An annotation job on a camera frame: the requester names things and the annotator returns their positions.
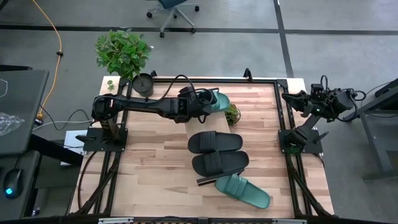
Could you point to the potted tree in black pot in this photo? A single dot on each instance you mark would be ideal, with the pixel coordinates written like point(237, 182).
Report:
point(122, 53)

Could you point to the clear plastic bag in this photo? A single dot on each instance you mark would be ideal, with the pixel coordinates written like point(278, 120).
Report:
point(9, 123)

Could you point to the black rubber slide sandal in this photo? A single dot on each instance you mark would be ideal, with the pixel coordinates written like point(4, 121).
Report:
point(224, 163)
point(217, 141)

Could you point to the grey metal desk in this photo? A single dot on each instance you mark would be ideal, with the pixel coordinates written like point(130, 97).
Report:
point(384, 99)

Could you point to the black desk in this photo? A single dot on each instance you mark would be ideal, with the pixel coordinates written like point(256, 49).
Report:
point(28, 99)

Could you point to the green rubber slide sandal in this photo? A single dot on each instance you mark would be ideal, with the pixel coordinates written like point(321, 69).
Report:
point(223, 102)
point(248, 193)

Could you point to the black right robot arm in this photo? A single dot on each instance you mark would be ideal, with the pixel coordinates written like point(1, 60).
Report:
point(339, 102)

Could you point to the blue office chair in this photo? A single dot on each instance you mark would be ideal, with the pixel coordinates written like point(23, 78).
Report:
point(172, 4)

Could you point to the black computer mouse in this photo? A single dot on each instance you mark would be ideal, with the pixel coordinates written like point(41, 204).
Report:
point(14, 180)

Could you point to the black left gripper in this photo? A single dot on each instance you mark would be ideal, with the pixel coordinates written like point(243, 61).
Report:
point(192, 105)

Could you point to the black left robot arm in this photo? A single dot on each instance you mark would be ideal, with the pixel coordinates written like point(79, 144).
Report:
point(143, 105)

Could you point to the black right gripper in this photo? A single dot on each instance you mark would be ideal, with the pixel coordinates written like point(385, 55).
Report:
point(314, 104)

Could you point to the small succulent in bowl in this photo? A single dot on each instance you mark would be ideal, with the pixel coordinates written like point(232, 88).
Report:
point(231, 115)

